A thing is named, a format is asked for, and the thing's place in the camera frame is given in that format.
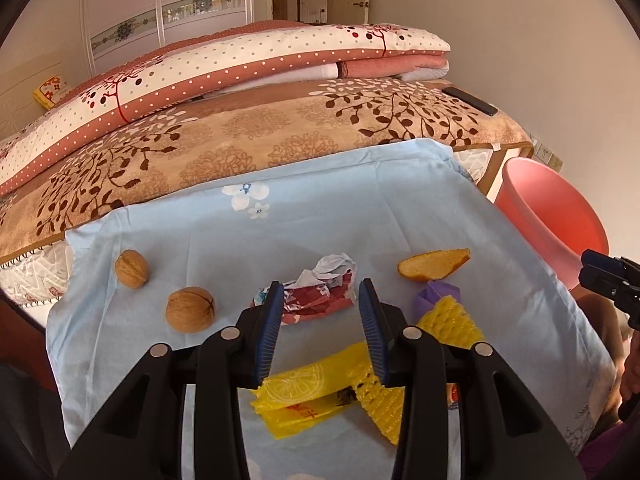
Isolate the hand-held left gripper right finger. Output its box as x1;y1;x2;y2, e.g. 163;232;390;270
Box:
358;278;586;480

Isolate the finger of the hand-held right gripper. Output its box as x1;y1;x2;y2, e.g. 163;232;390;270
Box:
579;266;623;293
581;249;623;268

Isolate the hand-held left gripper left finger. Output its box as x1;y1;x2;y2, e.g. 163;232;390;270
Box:
57;281;285;480

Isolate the yellow plastic wrapper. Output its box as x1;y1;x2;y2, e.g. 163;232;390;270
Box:
250;342;368;441

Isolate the pink plastic bucket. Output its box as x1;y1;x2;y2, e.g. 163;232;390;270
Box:
492;156;610;293

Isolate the red white paper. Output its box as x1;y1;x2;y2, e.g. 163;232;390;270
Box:
251;252;358;327

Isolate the yellow foam fruit net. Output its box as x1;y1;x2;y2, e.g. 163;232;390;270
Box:
352;295;486;446

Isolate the person's right hand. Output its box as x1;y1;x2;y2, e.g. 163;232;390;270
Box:
619;330;640;406

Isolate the purple wrapper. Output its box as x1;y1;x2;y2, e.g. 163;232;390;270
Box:
412;280;462;323

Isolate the walnut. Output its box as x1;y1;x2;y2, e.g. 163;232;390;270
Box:
114;249;150;289
165;286;217;333

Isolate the light blue floral cloth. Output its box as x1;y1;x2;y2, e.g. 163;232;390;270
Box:
45;137;616;480

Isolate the black smartphone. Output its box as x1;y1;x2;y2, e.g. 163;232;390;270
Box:
442;86;499;117

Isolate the brown leaf print blanket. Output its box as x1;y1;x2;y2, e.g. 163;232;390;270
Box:
0;77;533;266

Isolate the white quilted mattress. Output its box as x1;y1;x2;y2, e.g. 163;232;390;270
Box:
0;242;76;306

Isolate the folded dotted quilt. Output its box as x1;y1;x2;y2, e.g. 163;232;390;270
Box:
0;19;451;198

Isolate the yellow floral pillow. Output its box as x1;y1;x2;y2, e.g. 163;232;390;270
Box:
32;76;76;110

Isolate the cream bed headboard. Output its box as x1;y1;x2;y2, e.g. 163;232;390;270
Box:
0;57;68;141

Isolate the white sliding door wardrobe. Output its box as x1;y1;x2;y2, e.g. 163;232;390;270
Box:
80;0;273;76

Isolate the beige bed frame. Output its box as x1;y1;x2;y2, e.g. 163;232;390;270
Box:
477;142;536;198

